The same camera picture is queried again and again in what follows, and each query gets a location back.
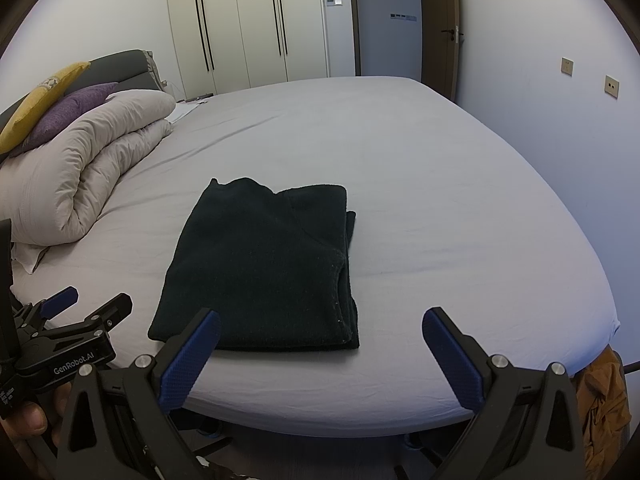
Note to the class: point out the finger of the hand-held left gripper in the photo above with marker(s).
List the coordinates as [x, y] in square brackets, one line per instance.
[112, 310]
[62, 299]

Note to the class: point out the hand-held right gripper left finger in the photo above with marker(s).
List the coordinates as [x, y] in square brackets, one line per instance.
[192, 360]

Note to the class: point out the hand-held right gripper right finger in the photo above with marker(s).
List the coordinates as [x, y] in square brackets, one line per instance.
[455, 365]

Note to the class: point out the black sweater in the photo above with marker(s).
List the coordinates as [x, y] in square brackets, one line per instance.
[260, 260]

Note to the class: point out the person's left hand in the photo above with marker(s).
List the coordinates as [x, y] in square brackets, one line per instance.
[25, 422]

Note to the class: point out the white pillow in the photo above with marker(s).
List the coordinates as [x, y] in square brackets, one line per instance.
[27, 257]

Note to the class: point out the folded beige duvet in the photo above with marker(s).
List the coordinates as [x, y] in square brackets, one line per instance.
[90, 160]

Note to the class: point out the orange garment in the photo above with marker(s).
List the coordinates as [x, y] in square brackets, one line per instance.
[602, 400]

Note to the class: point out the bed with pale grey sheet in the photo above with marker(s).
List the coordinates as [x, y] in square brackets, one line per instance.
[425, 185]

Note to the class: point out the purple cushion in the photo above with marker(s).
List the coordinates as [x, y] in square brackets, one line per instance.
[70, 107]

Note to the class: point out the yellow cushion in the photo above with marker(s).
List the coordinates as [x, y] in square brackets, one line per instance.
[35, 100]

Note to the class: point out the white papers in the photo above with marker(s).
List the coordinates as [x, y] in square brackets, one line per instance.
[182, 110]

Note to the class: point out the grey padded headboard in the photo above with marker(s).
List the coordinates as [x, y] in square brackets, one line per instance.
[125, 67]

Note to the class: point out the brown wooden door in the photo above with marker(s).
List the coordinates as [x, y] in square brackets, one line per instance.
[440, 0]

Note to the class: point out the beige wall socket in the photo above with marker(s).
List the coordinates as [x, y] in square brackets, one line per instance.
[567, 65]
[611, 86]

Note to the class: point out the hallway wall switch panel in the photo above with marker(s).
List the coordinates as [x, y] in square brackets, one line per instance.
[403, 17]

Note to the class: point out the dark door frame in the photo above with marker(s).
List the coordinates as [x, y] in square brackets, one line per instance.
[353, 20]

